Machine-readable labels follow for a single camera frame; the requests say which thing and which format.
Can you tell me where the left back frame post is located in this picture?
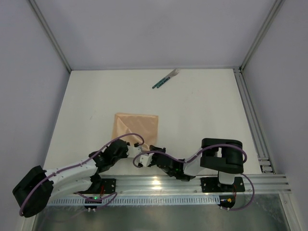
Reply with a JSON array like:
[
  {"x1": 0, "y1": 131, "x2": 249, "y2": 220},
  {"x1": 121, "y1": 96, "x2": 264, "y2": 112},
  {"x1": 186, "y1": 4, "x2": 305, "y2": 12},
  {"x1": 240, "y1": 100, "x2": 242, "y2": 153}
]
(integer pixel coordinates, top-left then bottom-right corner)
[{"x1": 27, "y1": 0, "x2": 72, "y2": 73}]

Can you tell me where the aluminium frame rail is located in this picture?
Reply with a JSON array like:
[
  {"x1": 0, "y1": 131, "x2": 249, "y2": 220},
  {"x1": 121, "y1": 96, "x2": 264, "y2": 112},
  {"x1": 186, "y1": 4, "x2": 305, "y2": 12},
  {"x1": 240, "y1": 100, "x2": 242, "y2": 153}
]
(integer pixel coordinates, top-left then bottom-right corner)
[{"x1": 52, "y1": 175, "x2": 292, "y2": 196}]

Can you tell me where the right side frame rail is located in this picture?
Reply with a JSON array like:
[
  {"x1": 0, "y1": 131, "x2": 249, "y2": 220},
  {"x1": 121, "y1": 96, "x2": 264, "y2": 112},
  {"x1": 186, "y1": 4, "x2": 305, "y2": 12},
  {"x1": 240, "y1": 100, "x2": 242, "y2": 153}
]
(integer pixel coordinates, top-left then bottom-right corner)
[{"x1": 233, "y1": 67, "x2": 276, "y2": 174}]

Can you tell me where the right controller board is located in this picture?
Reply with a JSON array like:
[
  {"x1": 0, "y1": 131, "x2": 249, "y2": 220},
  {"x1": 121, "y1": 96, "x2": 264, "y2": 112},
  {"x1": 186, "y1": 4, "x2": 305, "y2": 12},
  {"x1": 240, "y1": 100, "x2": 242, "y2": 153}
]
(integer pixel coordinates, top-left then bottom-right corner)
[{"x1": 218, "y1": 195, "x2": 236, "y2": 210}]

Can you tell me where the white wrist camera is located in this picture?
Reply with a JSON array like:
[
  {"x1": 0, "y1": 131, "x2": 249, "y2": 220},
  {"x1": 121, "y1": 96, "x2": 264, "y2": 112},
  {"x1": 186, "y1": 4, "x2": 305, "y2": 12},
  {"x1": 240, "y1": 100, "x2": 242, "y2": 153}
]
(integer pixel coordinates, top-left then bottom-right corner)
[
  {"x1": 139, "y1": 154, "x2": 153, "y2": 167},
  {"x1": 127, "y1": 145, "x2": 142, "y2": 158}
]

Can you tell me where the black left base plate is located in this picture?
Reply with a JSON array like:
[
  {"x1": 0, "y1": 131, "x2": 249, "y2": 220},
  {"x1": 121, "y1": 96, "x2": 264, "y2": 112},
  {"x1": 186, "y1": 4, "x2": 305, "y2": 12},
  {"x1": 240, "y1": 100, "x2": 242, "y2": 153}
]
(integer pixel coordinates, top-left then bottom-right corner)
[{"x1": 90, "y1": 179, "x2": 116, "y2": 194}]

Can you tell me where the white slotted cable duct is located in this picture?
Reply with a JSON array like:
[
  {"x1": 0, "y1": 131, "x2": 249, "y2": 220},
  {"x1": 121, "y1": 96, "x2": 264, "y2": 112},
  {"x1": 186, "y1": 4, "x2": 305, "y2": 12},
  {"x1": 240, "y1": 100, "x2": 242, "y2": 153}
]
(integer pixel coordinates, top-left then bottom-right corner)
[{"x1": 48, "y1": 195, "x2": 220, "y2": 207}]

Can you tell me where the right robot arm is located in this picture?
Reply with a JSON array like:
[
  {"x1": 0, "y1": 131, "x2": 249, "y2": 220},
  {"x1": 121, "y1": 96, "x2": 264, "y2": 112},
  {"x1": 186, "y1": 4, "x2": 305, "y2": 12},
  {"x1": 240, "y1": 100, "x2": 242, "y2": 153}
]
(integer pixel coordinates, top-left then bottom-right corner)
[{"x1": 146, "y1": 138, "x2": 247, "y2": 193}]

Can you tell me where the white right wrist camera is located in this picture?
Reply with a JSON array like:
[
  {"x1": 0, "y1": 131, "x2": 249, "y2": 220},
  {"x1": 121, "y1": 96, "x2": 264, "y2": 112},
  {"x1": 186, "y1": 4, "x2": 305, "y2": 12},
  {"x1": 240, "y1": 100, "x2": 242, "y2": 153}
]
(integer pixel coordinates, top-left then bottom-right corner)
[{"x1": 139, "y1": 154, "x2": 153, "y2": 167}]

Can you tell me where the right back frame post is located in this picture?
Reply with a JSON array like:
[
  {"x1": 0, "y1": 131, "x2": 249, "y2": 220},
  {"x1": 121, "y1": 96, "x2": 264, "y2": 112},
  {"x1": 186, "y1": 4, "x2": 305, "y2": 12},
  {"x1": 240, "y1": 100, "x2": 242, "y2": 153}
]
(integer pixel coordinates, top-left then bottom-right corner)
[{"x1": 240, "y1": 0, "x2": 285, "y2": 72}]

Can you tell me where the frame post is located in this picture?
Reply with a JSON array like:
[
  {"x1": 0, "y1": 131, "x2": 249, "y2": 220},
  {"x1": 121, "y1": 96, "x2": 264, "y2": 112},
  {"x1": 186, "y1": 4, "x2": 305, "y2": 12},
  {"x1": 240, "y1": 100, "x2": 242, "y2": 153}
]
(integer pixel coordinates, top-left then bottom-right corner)
[
  {"x1": 240, "y1": 0, "x2": 285, "y2": 72},
  {"x1": 27, "y1": 0, "x2": 72, "y2": 73}
]

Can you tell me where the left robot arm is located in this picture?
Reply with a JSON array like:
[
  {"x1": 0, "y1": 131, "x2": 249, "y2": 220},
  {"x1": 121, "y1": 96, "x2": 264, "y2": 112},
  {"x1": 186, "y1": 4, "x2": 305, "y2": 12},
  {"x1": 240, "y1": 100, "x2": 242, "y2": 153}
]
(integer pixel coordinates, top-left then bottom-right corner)
[{"x1": 13, "y1": 139, "x2": 130, "y2": 218}]

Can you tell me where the controller board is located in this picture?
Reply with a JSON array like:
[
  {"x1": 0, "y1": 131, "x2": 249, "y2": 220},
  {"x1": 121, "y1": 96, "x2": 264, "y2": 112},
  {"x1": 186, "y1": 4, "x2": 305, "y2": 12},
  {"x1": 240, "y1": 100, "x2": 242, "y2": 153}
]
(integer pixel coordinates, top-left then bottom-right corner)
[
  {"x1": 218, "y1": 195, "x2": 236, "y2": 210},
  {"x1": 84, "y1": 196, "x2": 102, "y2": 212}
]

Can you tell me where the green handled knife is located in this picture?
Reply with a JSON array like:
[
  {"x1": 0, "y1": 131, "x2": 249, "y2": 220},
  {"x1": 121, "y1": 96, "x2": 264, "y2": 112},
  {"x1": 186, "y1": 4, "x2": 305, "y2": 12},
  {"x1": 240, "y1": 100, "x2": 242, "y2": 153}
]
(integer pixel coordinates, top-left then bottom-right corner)
[{"x1": 152, "y1": 73, "x2": 175, "y2": 89}]

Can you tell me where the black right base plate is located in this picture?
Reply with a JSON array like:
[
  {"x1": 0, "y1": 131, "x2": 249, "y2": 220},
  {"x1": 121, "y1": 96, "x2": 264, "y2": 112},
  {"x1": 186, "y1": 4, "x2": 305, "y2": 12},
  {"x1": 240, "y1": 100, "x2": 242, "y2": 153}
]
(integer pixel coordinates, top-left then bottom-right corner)
[{"x1": 200, "y1": 177, "x2": 245, "y2": 193}]

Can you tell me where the peach satin napkin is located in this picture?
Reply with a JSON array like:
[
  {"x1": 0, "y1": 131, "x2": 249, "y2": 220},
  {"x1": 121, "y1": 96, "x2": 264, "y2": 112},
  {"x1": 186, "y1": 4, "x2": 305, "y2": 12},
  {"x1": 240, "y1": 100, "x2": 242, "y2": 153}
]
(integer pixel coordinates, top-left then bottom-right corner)
[{"x1": 112, "y1": 113, "x2": 159, "y2": 151}]

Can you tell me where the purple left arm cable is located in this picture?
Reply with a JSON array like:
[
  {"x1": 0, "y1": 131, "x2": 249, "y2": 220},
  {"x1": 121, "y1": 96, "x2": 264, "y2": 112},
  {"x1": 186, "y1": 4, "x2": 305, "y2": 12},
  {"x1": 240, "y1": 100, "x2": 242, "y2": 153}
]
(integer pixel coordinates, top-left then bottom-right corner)
[{"x1": 19, "y1": 133, "x2": 145, "y2": 216}]

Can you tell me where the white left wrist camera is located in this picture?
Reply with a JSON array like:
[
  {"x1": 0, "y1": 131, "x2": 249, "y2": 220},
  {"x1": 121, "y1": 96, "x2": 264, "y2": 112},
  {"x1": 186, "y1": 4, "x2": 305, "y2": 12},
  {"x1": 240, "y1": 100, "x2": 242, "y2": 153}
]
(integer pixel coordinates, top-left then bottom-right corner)
[{"x1": 127, "y1": 145, "x2": 142, "y2": 158}]

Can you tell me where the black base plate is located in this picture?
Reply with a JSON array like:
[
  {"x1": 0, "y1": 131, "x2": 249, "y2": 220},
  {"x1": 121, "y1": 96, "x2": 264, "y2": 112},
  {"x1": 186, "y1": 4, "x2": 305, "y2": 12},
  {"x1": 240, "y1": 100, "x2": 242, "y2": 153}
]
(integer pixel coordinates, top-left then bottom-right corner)
[
  {"x1": 90, "y1": 179, "x2": 116, "y2": 194},
  {"x1": 200, "y1": 177, "x2": 245, "y2": 193}
]

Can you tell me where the left controller board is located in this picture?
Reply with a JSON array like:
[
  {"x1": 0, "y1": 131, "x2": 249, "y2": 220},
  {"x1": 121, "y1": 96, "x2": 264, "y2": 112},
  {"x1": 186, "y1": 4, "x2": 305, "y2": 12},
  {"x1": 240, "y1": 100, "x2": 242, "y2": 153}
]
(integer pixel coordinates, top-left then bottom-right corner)
[{"x1": 84, "y1": 196, "x2": 102, "y2": 212}]

